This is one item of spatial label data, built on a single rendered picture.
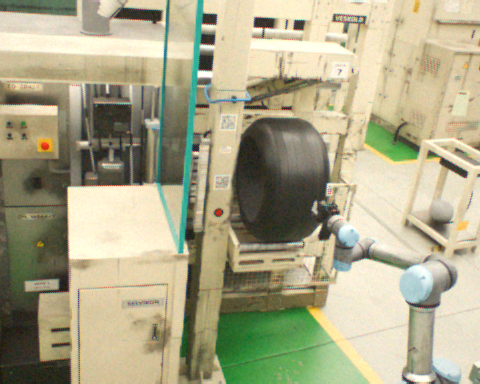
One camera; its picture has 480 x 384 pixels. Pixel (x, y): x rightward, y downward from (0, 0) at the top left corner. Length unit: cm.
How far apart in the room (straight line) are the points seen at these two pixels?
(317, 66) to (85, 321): 162
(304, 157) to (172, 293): 90
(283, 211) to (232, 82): 61
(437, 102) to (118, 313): 547
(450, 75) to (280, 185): 463
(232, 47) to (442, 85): 473
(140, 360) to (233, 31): 135
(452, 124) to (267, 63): 467
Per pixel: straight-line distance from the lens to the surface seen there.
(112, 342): 223
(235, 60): 253
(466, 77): 719
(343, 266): 235
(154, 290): 211
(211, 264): 293
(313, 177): 264
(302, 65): 292
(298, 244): 292
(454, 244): 506
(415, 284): 206
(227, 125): 261
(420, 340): 216
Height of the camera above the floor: 235
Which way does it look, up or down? 25 degrees down
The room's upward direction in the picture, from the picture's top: 7 degrees clockwise
